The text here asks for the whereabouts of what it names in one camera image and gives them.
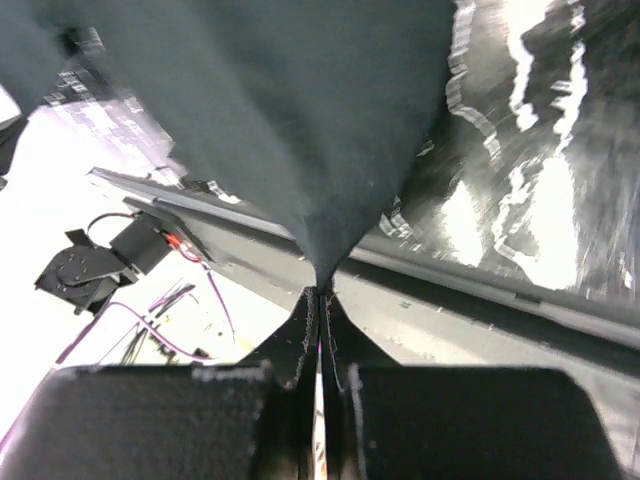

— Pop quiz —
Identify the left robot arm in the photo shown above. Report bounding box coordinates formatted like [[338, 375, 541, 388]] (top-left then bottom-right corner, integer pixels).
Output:
[[34, 211, 210, 316]]

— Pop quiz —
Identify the black polo shirt blue logo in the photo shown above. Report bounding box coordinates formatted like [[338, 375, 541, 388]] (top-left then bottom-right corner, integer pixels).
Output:
[[1, 1, 456, 286]]

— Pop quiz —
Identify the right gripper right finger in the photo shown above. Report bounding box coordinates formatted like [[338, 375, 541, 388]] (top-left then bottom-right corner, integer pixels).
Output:
[[319, 293, 623, 479]]

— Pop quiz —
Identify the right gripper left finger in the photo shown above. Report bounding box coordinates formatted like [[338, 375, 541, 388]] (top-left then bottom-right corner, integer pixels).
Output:
[[1, 288, 319, 479]]

